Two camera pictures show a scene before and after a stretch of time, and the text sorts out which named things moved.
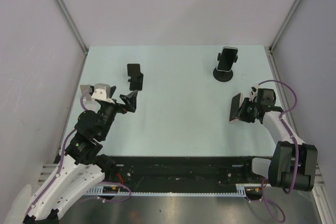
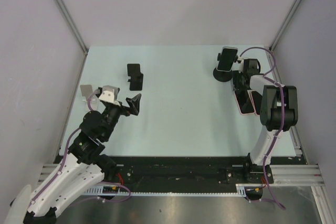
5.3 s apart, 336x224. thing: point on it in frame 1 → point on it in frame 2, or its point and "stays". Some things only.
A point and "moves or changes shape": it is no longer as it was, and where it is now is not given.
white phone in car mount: [227, 58] stays
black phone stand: [136, 79] stays
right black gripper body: [247, 113] → [237, 77]
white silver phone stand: [89, 104] stays
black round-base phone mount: [223, 76] stays
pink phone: [237, 100] moves or changes shape
